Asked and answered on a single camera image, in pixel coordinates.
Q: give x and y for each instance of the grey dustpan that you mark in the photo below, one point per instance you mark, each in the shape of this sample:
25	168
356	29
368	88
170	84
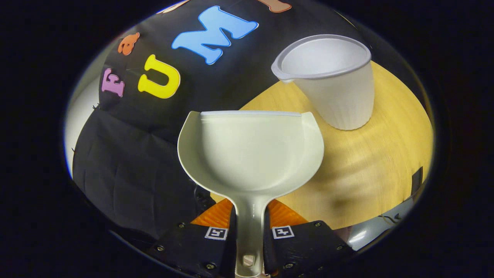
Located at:
251	154

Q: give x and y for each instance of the white garbage bin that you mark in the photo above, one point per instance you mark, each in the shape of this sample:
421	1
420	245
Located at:
339	96

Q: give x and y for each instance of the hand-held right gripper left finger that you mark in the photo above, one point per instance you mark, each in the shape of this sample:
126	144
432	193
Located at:
189	247

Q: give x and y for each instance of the wooden desktop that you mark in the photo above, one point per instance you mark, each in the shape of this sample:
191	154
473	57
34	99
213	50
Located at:
366	166

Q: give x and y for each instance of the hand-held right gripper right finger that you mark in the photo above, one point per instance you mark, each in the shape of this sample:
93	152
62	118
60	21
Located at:
308	247

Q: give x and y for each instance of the black backdrop cloth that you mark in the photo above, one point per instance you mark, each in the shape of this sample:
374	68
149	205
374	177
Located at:
135	162

